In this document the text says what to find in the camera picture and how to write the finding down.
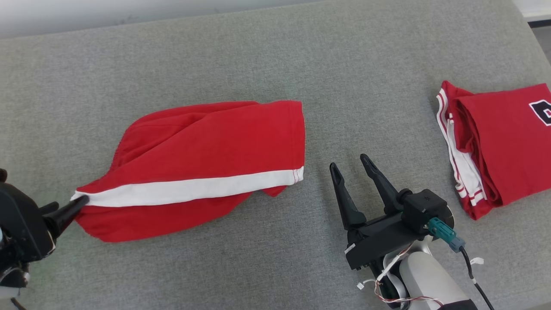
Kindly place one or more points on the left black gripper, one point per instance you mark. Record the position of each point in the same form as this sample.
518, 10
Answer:
21, 228

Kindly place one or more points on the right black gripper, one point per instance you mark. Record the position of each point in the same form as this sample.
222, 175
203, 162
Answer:
374, 241

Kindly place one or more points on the red shorts with white stripe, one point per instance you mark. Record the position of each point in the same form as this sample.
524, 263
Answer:
206, 142

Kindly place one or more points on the red basketball jersey white sleeves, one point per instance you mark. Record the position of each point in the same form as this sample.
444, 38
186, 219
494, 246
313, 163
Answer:
508, 146

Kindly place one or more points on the black tape band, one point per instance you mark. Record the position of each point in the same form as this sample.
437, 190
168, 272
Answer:
458, 306

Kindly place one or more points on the left black wrist camera box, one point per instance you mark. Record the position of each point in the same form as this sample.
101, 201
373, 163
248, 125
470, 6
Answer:
3, 175

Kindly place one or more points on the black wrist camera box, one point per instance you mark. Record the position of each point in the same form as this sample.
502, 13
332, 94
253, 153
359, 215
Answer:
424, 209
3, 175

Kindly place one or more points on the right black wrist camera box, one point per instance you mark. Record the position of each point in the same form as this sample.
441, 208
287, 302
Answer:
424, 209

